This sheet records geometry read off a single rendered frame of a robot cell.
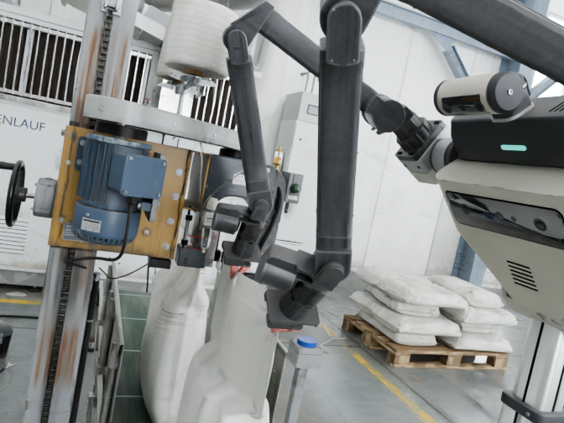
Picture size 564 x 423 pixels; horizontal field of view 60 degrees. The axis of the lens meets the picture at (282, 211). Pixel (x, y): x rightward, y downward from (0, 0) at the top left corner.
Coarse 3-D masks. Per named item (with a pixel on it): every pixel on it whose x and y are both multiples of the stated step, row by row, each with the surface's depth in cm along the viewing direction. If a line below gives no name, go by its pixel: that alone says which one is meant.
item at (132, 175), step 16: (112, 160) 108; (128, 160) 103; (144, 160) 106; (160, 160) 109; (112, 176) 107; (128, 176) 104; (144, 176) 107; (160, 176) 110; (128, 192) 105; (144, 192) 108; (160, 192) 110
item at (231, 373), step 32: (224, 288) 137; (256, 288) 121; (224, 320) 133; (256, 320) 103; (224, 352) 112; (256, 352) 102; (192, 384) 121; (224, 384) 108; (256, 384) 100; (192, 416) 113; (224, 416) 101; (256, 416) 97
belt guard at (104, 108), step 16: (96, 96) 107; (96, 112) 107; (112, 112) 106; (128, 112) 107; (144, 112) 109; (160, 112) 113; (144, 128) 129; (160, 128) 114; (176, 128) 118; (192, 128) 123; (208, 128) 128; (224, 128) 134; (224, 144) 135
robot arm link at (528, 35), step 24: (336, 0) 55; (360, 0) 55; (408, 0) 56; (432, 0) 56; (456, 0) 55; (480, 0) 55; (504, 0) 55; (456, 24) 57; (480, 24) 57; (504, 24) 56; (528, 24) 56; (552, 24) 56; (504, 48) 58; (528, 48) 58; (552, 48) 57; (552, 72) 59
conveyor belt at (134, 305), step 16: (128, 304) 286; (144, 304) 292; (128, 320) 261; (144, 320) 266; (128, 336) 240; (128, 352) 221; (128, 368) 206; (128, 384) 193; (128, 400) 181; (112, 416) 169; (128, 416) 171; (144, 416) 173
